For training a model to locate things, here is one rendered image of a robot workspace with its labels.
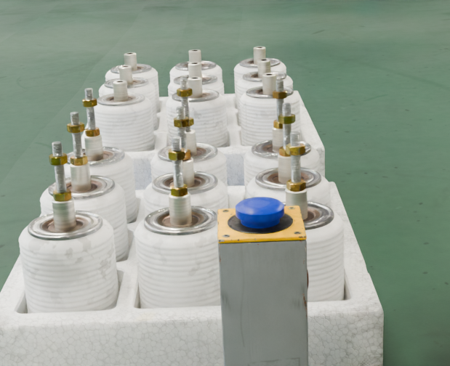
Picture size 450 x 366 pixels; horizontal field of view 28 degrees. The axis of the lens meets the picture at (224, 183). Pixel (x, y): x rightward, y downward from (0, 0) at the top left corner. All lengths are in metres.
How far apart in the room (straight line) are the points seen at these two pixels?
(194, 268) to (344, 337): 0.16
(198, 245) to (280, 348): 0.18
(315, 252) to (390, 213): 0.76
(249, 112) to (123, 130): 0.20
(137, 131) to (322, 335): 0.63
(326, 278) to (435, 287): 0.47
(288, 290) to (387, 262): 0.72
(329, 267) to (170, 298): 0.16
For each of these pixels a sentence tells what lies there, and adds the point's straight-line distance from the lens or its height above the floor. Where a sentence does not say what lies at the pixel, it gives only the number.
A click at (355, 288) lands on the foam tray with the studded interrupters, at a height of 0.18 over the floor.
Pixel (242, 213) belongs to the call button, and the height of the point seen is 0.33.
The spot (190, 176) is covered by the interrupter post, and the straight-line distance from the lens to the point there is 1.03.
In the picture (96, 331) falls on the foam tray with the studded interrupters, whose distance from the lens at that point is 0.90.
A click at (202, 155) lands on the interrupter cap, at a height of 0.25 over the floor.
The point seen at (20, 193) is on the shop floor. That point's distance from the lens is 1.85.
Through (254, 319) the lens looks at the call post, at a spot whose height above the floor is 0.24.
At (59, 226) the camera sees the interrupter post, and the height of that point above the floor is 0.26.
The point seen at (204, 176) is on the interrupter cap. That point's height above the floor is 0.25.
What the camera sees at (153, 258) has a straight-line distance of 0.91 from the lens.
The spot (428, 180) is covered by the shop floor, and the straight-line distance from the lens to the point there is 1.82.
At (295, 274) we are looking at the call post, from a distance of 0.73.
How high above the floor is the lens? 0.59
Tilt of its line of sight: 19 degrees down
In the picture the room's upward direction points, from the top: 3 degrees counter-clockwise
